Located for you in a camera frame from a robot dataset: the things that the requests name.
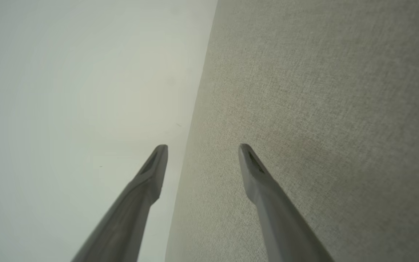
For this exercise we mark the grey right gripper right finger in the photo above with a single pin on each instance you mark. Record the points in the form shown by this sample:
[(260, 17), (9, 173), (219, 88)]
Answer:
[(282, 225)]

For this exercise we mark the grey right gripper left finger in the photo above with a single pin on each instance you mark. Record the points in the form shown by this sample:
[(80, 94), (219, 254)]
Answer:
[(133, 218)]

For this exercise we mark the grey fabric sofa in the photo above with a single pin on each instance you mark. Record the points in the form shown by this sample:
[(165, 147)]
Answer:
[(340, 109)]

